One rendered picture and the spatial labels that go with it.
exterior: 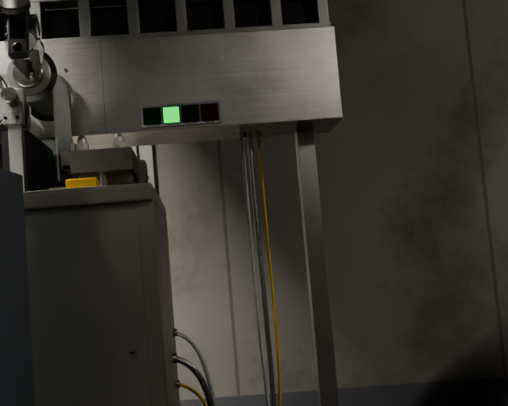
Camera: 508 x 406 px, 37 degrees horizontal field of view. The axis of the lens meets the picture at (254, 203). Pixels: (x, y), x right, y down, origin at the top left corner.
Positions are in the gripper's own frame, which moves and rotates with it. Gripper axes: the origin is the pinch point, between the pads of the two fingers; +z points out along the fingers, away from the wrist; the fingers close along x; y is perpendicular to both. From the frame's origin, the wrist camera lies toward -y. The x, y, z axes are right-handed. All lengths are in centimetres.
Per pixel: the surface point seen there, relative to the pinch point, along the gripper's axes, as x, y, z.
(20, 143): 3.7, -13.9, 11.3
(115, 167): -20.1, -19.4, 16.9
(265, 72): -65, 29, 24
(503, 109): -183, 94, 99
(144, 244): -28, -51, 14
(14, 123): 4.6, -11.6, 6.5
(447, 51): -161, 119, 82
